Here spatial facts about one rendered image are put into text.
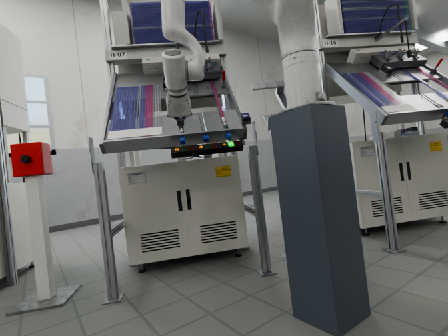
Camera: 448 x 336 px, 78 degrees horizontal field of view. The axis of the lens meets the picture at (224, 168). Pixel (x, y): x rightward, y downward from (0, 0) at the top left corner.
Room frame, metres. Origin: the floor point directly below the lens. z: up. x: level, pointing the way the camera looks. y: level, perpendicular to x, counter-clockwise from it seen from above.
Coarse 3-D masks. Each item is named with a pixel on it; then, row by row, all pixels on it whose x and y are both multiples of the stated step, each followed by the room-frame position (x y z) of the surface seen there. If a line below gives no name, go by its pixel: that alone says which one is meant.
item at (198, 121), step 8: (208, 112) 1.48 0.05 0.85; (216, 112) 1.49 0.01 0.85; (224, 112) 1.49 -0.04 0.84; (232, 112) 1.49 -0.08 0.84; (168, 120) 1.43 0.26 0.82; (192, 120) 1.43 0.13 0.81; (200, 120) 1.43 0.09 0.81; (208, 120) 1.43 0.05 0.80; (216, 120) 1.43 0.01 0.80; (232, 120) 1.44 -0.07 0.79; (168, 128) 1.38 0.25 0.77; (176, 128) 1.38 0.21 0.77; (184, 128) 1.38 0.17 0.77; (192, 128) 1.38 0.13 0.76; (200, 128) 1.38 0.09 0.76; (208, 128) 1.39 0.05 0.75; (216, 128) 1.39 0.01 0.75; (224, 128) 1.39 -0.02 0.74
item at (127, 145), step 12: (192, 132) 1.33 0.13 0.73; (204, 132) 1.33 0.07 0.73; (216, 132) 1.34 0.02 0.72; (228, 132) 1.35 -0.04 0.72; (240, 132) 1.37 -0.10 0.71; (108, 144) 1.28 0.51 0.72; (120, 144) 1.29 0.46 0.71; (132, 144) 1.30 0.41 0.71; (144, 144) 1.31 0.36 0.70; (156, 144) 1.33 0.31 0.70; (168, 144) 1.34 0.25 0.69; (180, 144) 1.35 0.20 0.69; (192, 144) 1.37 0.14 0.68
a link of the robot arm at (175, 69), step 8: (168, 56) 0.99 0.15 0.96; (176, 56) 0.99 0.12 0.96; (184, 56) 1.02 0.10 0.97; (168, 64) 1.01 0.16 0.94; (176, 64) 1.00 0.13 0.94; (184, 64) 1.03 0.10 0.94; (168, 72) 1.03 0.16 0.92; (176, 72) 1.03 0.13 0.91; (184, 72) 1.03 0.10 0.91; (168, 80) 1.05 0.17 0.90; (176, 80) 1.05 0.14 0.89; (184, 80) 1.06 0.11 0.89; (168, 88) 1.08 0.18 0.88; (176, 88) 1.07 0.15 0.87; (184, 88) 1.09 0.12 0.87
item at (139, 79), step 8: (120, 80) 1.71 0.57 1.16; (128, 80) 1.71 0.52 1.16; (136, 80) 1.71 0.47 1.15; (144, 80) 1.72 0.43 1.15; (152, 80) 1.72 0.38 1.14; (160, 80) 1.72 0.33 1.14; (208, 80) 1.73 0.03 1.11; (216, 80) 1.73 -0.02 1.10; (192, 88) 1.66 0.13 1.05; (200, 88) 1.66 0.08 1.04; (208, 88) 1.66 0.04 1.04; (216, 88) 1.66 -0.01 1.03; (192, 96) 1.61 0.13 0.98; (200, 96) 1.68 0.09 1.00; (208, 96) 1.68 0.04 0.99
